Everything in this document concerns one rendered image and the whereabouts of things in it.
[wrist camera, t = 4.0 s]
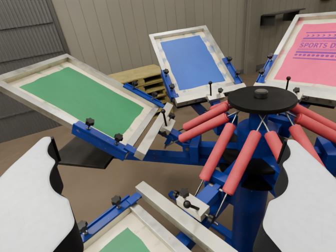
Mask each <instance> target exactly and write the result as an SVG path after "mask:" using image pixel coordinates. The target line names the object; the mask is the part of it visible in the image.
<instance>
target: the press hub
mask: <svg viewBox="0 0 336 252"><path fill-rule="evenodd" d="M227 102H228V103H229V105H230V106H231V107H233V108H234V109H236V110H239V111H241V112H245V113H249V118H247V119H244V120H242V121H241V122H239V124H238V125H237V135H235V134H234V133H233V134H232V136H231V138H230V140H229V143H236V146H237V149H229V148H226V149H225V150H224V152H223V154H222V156H221V157H222V159H223V160H224V161H225V162H226V163H219V168H220V171H221V172H222V173H223V172H224V171H225V170H226V169H227V168H228V167H229V166H230V165H231V164H232V163H233V162H234V161H235V160H236V159H237V158H238V156H239V154H240V152H241V150H242V148H243V146H244V144H245V142H246V140H247V137H248V135H249V133H250V131H252V130H255V131H256V130H257V129H258V126H259V124H260V122H261V118H260V116H259V115H261V116H262V118H263V116H264V115H266V116H265V118H264V122H265V124H266V126H267V128H268V130H269V131H274V132H276V133H277V135H278V137H279V139H280V141H281V143H282V144H283V142H284V139H286V138H284V137H283V136H281V135H279V134H278V133H279V127H278V126H277V125H276V124H275V123H274V122H272V121H270V120H268V118H269V115H274V114H280V113H284V112H287V111H290V110H292V109H293V108H295V107H296V105H297V103H298V97H297V96H296V95H295V94H294V93H293V92H291V91H289V90H287V89H284V88H280V87H275V86H265V85H256V86H247V87H242V88H238V89H236V90H234V91H232V92H231V93H230V94H229V95H228V97H227ZM258 132H260V133H261V138H260V140H259V142H258V144H257V146H256V148H255V150H254V153H253V155H252V159H251V160H250V161H249V163H248V165H247V167H246V169H245V171H244V172H246V173H250V175H249V176H248V177H247V179H246V180H245V181H244V182H243V183H242V185H241V187H242V189H241V190H240V198H239V201H238V202H237V204H236V205H235V206H233V221H232V231H231V232H232V241H230V240H228V239H227V238H225V239H224V241H225V242H226V243H227V244H229V245H230V246H231V247H233V248H234V249H235V250H237V251H238V252H253V245H254V242H255V239H256V236H257V233H258V230H259V227H260V225H261V222H262V219H263V217H264V214H265V209H266V203H267V197H268V192H269V191H271V190H272V189H273V188H272V187H271V186H270V184H269V183H268V182H267V181H266V180H265V179H264V178H263V177H262V176H261V175H274V174H275V170H274V169H273V168H271V167H270V166H269V165H268V164H267V163H266V162H265V161H264V160H263V159H262V158H265V157H269V156H271V155H272V156H273V157H274V155H273V153H272V151H271V149H270V147H269V145H268V143H267V141H266V139H265V137H264V135H265V134H266V133H268V131H267V130H266V128H265V126H264V124H263V122H262V124H261V126H260V128H259V130H258ZM286 140H287V139H286Z"/></svg>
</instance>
